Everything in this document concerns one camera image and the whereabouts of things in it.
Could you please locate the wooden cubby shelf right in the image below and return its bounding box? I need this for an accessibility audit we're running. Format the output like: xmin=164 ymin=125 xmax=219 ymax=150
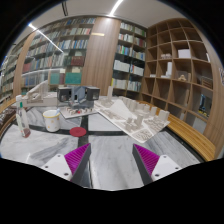
xmin=140 ymin=18 xmax=214 ymax=135

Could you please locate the white cup with yellow rim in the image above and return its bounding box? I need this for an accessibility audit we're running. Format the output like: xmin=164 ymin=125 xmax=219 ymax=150
xmin=43 ymin=110 xmax=60 ymax=132

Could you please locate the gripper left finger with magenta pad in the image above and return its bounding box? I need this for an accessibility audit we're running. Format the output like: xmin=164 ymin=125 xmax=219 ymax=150
xmin=42 ymin=143 xmax=91 ymax=185

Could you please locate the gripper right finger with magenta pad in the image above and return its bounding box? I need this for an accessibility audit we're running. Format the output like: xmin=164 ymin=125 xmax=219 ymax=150
xmin=132 ymin=144 xmax=181 ymax=185

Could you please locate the wooden bookshelf with books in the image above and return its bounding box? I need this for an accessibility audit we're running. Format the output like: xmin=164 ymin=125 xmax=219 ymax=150
xmin=111 ymin=21 xmax=146 ymax=99
xmin=0 ymin=16 xmax=96 ymax=104

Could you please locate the wooden bookshelf with books centre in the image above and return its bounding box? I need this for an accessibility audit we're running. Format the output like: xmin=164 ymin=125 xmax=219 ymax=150
xmin=111 ymin=21 xmax=146 ymax=99

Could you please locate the white architectural model left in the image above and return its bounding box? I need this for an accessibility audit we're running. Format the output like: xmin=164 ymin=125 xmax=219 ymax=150
xmin=22 ymin=80 xmax=58 ymax=107

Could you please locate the large white city model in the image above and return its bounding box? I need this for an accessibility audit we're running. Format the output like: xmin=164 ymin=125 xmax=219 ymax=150
xmin=95 ymin=86 xmax=169 ymax=143

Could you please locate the grey black building model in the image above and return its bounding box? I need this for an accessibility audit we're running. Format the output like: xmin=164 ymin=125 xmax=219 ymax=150
xmin=57 ymin=86 xmax=100 ymax=109

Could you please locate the clear plastic water bottle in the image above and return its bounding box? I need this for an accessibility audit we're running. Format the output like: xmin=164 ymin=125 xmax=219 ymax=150
xmin=16 ymin=95 xmax=31 ymax=138

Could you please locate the red round coaster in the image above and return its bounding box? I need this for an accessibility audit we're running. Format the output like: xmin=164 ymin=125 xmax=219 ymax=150
xmin=69 ymin=127 xmax=87 ymax=137

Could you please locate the small wooden figure on shelf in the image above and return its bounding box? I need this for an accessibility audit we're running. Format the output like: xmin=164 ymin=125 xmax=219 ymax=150
xmin=178 ymin=75 xmax=186 ymax=81

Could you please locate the wooden bookshelf with books left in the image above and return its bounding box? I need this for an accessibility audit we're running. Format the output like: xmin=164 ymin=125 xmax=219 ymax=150
xmin=0 ymin=16 xmax=96 ymax=104

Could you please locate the white box on shelf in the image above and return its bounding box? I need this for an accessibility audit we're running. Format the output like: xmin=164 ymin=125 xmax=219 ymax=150
xmin=178 ymin=49 xmax=191 ymax=58

